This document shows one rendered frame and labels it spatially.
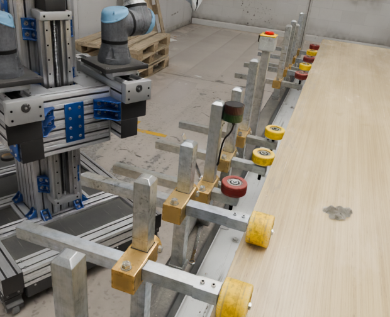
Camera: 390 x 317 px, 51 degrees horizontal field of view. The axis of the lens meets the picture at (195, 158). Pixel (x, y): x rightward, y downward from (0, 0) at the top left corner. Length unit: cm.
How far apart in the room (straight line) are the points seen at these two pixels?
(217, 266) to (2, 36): 110
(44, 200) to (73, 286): 162
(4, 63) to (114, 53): 47
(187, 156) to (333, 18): 829
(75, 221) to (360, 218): 147
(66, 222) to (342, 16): 778
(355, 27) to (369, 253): 824
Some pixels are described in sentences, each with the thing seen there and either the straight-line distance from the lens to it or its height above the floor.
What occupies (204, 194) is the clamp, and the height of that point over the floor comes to 87.
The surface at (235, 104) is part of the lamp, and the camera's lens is 121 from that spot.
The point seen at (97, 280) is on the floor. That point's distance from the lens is 220.
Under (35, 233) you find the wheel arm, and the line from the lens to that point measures 95.
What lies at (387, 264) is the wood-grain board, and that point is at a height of 90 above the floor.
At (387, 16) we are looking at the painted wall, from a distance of 923.
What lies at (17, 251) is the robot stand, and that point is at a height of 21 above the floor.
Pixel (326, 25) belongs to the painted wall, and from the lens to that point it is 920.
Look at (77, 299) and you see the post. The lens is 64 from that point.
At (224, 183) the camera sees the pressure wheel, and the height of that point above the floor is 91.
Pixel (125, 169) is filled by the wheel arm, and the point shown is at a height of 86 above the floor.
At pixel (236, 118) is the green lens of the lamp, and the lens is 120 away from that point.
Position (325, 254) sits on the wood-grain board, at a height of 90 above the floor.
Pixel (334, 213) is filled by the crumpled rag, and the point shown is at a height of 91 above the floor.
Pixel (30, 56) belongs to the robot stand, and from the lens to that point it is 192.
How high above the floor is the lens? 154
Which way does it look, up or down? 27 degrees down
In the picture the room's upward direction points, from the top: 6 degrees clockwise
